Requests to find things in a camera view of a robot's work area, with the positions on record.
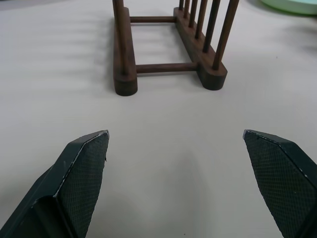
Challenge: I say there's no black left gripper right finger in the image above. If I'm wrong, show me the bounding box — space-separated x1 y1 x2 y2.
242 128 317 238

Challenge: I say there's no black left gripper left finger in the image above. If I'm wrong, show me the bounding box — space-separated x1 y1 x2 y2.
0 129 110 238

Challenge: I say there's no pale green plate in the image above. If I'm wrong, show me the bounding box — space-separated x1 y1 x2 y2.
260 0 317 15

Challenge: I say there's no dark wooden plate rack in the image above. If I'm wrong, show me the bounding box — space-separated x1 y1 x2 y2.
111 0 228 96

